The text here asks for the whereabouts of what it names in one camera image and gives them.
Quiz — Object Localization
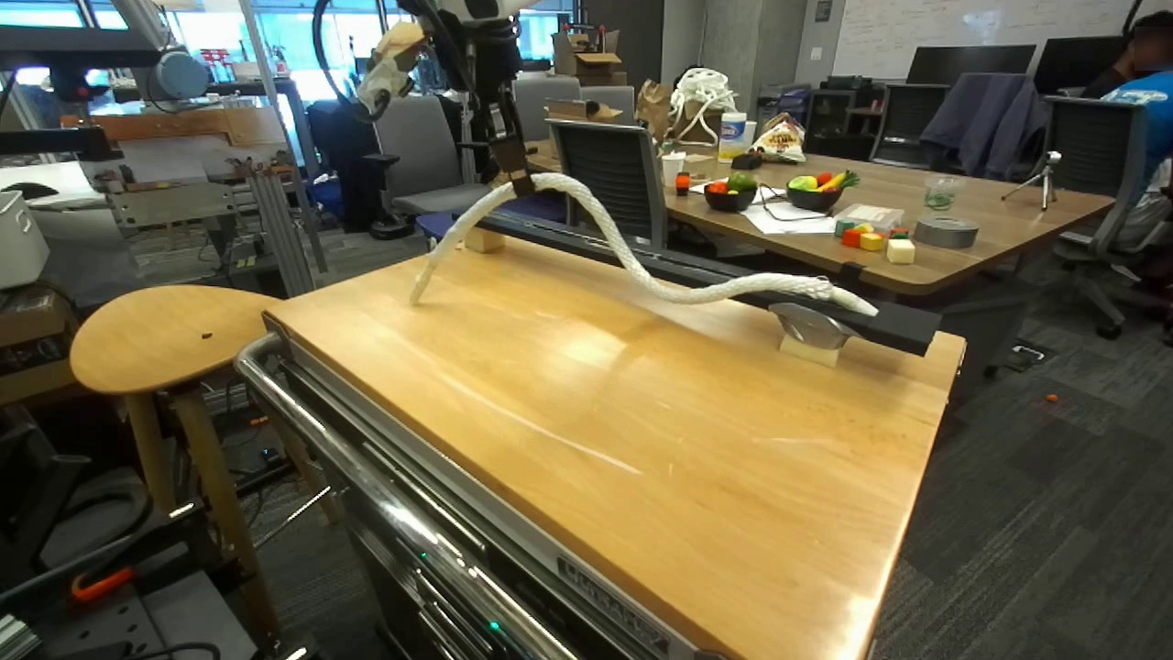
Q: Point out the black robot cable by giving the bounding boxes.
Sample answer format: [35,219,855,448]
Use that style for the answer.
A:
[307,0,371,80]

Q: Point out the white labelled bottle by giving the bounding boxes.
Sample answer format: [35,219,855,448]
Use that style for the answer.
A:
[715,106,756,166]

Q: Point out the grey mesh office chair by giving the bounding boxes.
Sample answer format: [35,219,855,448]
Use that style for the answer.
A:
[542,113,669,254]

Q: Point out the yellowish taped cable connector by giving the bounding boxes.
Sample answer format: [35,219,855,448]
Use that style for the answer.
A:
[357,13,432,122]

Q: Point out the black office chair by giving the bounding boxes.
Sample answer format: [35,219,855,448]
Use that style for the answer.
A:
[299,96,386,237]

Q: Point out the white rope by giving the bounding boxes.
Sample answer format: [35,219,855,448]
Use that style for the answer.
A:
[407,169,880,322]

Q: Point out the clear plastic cup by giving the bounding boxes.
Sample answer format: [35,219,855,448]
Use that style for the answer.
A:
[920,172,964,216]

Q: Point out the dark office chair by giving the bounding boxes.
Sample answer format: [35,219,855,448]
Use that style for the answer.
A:
[1037,90,1157,344]

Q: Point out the aluminium profile frame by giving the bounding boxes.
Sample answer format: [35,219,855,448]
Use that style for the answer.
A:
[104,151,331,301]

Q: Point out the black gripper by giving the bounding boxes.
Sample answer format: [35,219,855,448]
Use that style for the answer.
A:
[425,7,540,202]

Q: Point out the black clamp orange grip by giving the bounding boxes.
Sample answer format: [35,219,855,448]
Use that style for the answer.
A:
[66,560,140,607]

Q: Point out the light grey office chair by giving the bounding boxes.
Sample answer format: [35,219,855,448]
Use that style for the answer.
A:
[364,90,498,226]

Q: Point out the white cord bundle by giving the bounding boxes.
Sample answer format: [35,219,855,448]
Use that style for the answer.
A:
[662,61,745,147]

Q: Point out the black computer monitor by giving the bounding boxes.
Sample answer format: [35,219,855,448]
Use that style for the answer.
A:
[1031,34,1102,96]
[900,39,1041,90]

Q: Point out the person in blue shirt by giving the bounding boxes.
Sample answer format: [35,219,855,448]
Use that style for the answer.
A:
[1081,7,1173,250]

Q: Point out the office chair with jacket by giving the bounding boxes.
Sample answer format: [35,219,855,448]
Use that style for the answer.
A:
[915,70,1043,177]

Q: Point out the black shelf unit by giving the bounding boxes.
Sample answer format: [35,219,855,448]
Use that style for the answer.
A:
[801,73,892,161]

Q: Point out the wooden office desk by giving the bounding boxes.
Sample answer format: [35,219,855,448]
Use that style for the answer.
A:
[662,147,1118,382]

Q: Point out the long black grooved bar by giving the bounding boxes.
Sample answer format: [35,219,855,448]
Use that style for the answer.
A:
[452,196,947,358]

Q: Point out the white plastic container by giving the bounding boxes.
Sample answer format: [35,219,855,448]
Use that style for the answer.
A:
[831,202,909,235]

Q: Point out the round wooden stool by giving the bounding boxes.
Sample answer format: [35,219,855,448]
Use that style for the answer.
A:
[66,283,293,651]

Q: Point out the cream foam block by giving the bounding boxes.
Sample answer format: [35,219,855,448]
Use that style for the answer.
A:
[777,329,850,369]
[457,219,511,255]

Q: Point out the grey duct tape roll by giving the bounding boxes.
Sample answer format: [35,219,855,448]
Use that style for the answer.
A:
[909,212,986,254]

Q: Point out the steel tool cart wooden top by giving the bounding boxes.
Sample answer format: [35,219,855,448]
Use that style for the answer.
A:
[230,229,970,660]

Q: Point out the dark blue seat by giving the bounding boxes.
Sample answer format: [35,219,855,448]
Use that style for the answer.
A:
[412,210,470,250]

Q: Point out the grey cylindrical device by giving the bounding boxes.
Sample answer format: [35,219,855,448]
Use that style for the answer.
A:
[150,42,217,106]

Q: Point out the small silver desk tripod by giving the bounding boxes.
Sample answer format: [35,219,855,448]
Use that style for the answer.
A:
[999,147,1068,216]

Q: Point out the white paper sheets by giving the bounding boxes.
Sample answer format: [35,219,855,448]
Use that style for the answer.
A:
[737,183,842,240]

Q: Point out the steel cart handle bar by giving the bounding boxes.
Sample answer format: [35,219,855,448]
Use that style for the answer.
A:
[230,332,580,660]

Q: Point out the white crumpled bag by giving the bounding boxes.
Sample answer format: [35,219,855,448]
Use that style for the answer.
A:
[750,113,812,169]

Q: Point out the cardboard box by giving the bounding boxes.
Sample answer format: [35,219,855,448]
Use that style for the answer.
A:
[564,24,632,90]

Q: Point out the white machine housing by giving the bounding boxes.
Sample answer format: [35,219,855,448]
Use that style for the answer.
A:
[0,183,56,296]

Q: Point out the black bowl with toy fruit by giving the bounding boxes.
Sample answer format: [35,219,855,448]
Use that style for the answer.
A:
[782,169,862,216]
[700,172,760,216]

